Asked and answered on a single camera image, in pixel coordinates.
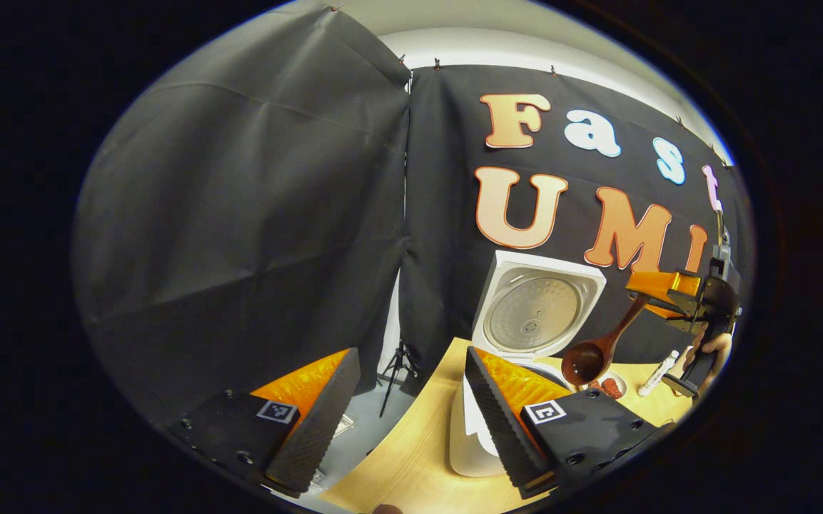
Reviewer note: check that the black backdrop cloth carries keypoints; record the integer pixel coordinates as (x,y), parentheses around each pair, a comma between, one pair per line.
(240,214)

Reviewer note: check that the black tripod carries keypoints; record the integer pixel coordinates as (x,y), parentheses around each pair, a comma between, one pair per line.
(398,364)

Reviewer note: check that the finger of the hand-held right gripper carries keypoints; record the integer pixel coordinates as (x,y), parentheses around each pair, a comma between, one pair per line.
(668,308)
(661,284)

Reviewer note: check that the white drink bottle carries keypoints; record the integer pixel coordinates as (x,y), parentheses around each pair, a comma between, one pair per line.
(657,373)

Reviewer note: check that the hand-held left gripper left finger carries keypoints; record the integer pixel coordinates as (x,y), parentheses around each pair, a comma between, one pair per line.
(322,428)

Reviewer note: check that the brown wooden spoon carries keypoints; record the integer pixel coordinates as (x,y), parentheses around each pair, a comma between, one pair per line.
(586,360)

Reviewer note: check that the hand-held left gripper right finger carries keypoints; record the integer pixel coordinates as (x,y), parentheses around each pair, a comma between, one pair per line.
(497,428)

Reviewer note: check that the white rice cooker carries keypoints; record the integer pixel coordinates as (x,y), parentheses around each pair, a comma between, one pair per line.
(536,314)

